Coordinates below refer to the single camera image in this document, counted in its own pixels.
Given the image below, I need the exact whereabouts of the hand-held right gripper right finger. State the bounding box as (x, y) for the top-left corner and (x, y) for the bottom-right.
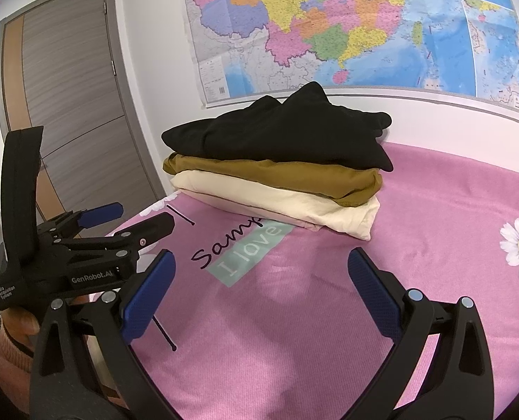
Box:
(348, 247), (494, 420)

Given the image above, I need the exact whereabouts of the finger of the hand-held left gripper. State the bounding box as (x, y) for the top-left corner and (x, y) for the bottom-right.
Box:
(67, 213), (175, 267)
(38, 202), (124, 239)

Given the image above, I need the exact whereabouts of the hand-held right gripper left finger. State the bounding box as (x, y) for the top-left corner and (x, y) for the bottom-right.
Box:
(29, 249), (177, 420)

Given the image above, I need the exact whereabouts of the black garment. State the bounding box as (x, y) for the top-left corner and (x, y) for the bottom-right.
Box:
(161, 81), (393, 173)

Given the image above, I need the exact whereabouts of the person's left forearm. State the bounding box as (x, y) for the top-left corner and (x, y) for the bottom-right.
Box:
(0, 302), (39, 403)

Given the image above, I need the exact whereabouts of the pink printed blanket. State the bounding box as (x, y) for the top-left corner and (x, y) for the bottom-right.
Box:
(84, 140), (519, 420)

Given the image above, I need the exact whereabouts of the grey wooden door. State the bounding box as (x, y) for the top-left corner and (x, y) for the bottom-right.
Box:
(0, 0), (168, 224)

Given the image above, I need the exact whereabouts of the cream garment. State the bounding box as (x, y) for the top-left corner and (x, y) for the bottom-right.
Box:
(170, 170), (380, 241)

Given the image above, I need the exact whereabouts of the mustard garment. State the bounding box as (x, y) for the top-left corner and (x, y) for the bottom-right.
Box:
(162, 153), (383, 208)

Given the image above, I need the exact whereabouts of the colourful wall map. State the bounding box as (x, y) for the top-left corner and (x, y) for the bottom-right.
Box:
(178, 0), (519, 119)

